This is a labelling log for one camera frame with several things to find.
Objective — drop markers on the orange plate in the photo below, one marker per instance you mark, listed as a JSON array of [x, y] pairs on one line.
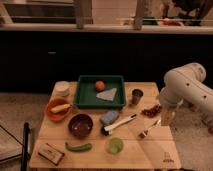
[[56, 117]]

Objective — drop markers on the orange fruit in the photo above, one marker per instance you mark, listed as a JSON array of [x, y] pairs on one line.
[[99, 85]]

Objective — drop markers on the green plastic tray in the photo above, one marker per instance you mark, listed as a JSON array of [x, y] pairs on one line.
[[86, 94]]

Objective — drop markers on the white cup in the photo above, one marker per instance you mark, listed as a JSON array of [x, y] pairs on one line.
[[62, 87]]

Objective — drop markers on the yellow corn cob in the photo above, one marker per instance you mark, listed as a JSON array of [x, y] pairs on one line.
[[59, 108]]

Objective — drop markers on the dark red bowl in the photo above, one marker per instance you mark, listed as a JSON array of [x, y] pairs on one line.
[[80, 125]]

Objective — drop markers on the green chili pepper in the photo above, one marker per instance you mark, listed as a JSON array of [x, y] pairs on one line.
[[81, 148]]

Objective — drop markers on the black chair frame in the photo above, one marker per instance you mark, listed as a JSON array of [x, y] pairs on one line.
[[25, 154]]

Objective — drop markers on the white handled brush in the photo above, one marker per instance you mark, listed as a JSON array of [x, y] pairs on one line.
[[107, 130]]

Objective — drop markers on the green plastic cup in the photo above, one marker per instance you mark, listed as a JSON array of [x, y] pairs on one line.
[[115, 145]]

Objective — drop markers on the grey folded cloth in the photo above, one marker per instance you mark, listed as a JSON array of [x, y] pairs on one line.
[[108, 95]]

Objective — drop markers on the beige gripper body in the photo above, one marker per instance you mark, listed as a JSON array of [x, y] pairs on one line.
[[167, 116]]

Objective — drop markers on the metal fork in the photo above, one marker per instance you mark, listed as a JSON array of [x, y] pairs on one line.
[[144, 133]]

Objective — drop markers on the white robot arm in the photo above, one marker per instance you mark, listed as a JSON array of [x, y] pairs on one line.
[[185, 83]]

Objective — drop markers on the blue sponge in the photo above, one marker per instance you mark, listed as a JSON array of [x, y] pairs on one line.
[[109, 117]]

